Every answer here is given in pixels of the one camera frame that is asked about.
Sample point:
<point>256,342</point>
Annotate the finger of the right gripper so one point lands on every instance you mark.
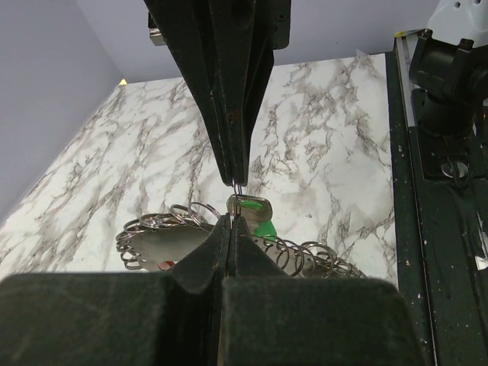
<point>186,29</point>
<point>249,70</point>

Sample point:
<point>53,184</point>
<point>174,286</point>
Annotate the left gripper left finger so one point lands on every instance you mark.
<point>156,318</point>

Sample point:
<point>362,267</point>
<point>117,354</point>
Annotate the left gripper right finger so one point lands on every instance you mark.
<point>270,318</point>

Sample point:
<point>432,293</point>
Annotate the silver key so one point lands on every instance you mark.
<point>233,205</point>

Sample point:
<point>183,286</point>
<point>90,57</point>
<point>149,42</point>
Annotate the green key tag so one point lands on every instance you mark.
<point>258,214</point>

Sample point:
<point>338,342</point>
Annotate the black mounting base plate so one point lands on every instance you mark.
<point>441,240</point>

